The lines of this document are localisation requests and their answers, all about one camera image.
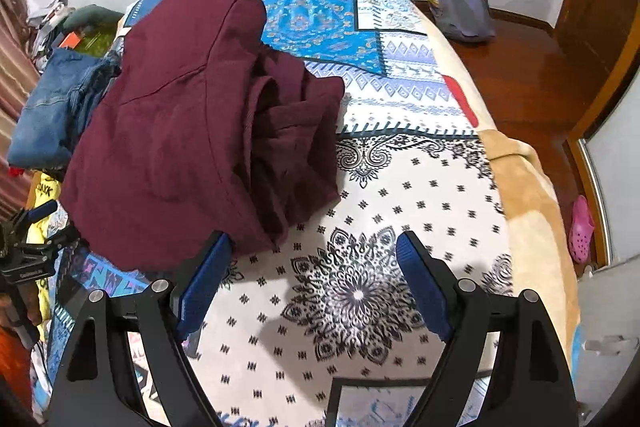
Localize beige blanket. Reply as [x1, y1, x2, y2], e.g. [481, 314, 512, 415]
[415, 2, 581, 408]

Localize grey backpack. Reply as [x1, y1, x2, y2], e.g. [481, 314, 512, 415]
[430, 0, 496, 44]

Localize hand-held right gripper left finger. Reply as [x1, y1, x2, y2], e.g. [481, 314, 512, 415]
[50, 230, 236, 427]

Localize brown striped curtain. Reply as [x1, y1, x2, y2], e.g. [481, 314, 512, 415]
[0, 0, 41, 218]

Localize pink clog shoe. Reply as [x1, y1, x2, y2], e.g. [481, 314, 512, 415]
[570, 195, 596, 264]

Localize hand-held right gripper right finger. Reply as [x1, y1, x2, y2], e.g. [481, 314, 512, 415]
[395, 231, 582, 427]

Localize white sliding door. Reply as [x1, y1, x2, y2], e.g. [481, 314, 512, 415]
[565, 72, 640, 268]

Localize person's orange garment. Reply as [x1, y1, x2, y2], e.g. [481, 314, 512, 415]
[0, 324, 38, 413]

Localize yellow printed shirt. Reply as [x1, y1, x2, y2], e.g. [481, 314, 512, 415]
[25, 169, 68, 323]

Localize blue patchwork bedsheet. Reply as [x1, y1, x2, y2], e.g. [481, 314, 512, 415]
[30, 0, 516, 427]

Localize pile of papers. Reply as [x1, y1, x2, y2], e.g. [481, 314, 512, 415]
[27, 0, 76, 58]

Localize person's left hand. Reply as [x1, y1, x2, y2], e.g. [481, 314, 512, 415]
[0, 279, 45, 329]

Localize folded blue jeans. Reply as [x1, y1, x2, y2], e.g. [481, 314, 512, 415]
[7, 47, 123, 170]

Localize maroon shirt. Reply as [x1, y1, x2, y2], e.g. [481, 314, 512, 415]
[60, 0, 346, 273]

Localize wooden door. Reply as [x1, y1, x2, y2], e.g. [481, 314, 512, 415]
[552, 0, 640, 142]

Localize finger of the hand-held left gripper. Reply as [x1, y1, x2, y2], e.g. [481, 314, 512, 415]
[15, 225, 81, 258]
[10, 199, 59, 233]

